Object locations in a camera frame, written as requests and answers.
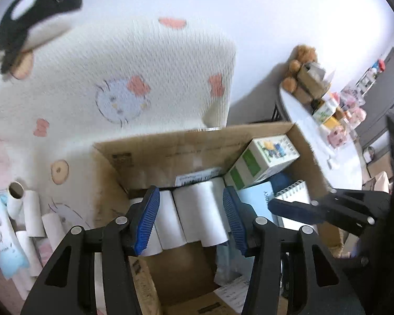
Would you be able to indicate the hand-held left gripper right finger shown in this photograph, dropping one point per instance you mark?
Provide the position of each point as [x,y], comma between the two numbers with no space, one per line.
[233,226]

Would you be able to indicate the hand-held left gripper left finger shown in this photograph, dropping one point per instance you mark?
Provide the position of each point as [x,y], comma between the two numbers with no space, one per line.
[147,223]

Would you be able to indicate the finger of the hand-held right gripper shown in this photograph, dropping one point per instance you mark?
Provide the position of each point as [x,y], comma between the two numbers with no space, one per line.
[292,210]

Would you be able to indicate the brown cardboard box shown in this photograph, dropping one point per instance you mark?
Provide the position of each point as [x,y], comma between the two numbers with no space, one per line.
[170,151]

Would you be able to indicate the white spiral notepad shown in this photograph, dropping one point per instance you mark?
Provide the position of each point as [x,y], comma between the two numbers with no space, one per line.
[298,193]

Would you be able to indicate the dark blue object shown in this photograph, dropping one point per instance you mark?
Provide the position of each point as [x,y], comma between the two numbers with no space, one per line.
[280,181]

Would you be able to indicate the light blue notebook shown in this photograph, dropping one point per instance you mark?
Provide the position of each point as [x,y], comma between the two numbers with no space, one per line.
[256,200]

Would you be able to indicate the white barcode label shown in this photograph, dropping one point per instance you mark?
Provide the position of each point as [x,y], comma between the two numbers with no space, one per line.
[197,176]

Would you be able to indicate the white printed paper slip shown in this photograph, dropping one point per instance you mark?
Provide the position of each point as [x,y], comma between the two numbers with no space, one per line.
[233,293]

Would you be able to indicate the small yellow box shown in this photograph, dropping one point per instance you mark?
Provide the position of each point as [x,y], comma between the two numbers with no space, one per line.
[331,123]

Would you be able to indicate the round white table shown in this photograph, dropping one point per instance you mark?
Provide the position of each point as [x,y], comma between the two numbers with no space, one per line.
[308,131]

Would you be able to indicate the small green white carton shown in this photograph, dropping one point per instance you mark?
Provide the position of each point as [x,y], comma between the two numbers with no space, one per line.
[323,113]

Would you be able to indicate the small open cardboard box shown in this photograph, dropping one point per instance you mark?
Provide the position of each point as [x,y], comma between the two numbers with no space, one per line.
[310,78]

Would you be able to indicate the brown teddy bear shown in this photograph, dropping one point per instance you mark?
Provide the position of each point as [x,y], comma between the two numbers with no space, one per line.
[303,54]

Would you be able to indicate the light blue wipes packet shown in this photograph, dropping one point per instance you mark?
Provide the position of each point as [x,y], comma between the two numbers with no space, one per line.
[3,236]

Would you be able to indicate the white cat print blanket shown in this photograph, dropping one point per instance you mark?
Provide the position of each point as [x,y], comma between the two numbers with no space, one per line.
[134,72]

